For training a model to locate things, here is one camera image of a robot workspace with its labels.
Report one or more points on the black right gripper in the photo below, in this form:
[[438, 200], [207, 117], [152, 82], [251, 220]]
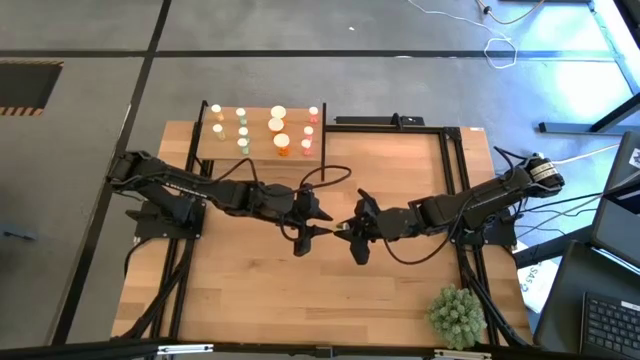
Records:
[[370, 222]]

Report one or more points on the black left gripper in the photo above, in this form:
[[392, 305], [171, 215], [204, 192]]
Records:
[[304, 207]]

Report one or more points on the small pink pill bottle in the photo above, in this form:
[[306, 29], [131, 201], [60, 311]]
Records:
[[313, 112], [308, 132], [306, 146]]

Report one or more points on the large orange pill bottle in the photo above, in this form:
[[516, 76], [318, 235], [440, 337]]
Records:
[[282, 142], [275, 125], [278, 111]]

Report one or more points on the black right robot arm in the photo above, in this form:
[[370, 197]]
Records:
[[480, 200]]

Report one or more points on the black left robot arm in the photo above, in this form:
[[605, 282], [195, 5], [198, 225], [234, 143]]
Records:
[[190, 185]]

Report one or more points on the green artificial potted plant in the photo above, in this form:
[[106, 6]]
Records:
[[457, 317]]

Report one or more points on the black desk leg bar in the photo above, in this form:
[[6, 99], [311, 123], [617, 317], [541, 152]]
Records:
[[550, 248]]

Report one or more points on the black laptop with keyboard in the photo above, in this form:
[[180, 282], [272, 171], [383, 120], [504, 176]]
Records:
[[575, 300]]

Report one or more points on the dark grey flat panel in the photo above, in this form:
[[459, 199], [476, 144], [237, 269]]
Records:
[[617, 230]]

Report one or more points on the dark grey laptop lid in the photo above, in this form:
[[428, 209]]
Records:
[[622, 165]]

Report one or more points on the black hazard-striped floor hatch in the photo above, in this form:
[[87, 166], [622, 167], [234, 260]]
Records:
[[27, 85]]

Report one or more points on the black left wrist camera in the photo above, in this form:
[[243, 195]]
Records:
[[301, 245]]

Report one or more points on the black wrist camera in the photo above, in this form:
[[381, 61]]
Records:
[[301, 245], [360, 252]]

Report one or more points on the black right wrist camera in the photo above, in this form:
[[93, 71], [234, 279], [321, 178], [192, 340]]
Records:
[[360, 252]]

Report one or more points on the black metal shelf frame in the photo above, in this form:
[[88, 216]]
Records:
[[322, 150]]

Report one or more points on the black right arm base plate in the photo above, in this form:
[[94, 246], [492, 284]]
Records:
[[500, 237]]

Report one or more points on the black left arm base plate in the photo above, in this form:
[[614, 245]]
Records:
[[150, 227]]

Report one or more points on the silver rail bracket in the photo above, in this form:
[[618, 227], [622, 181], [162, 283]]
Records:
[[462, 354], [185, 348]]

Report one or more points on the black desk frame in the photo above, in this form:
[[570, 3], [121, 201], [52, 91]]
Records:
[[565, 128]]

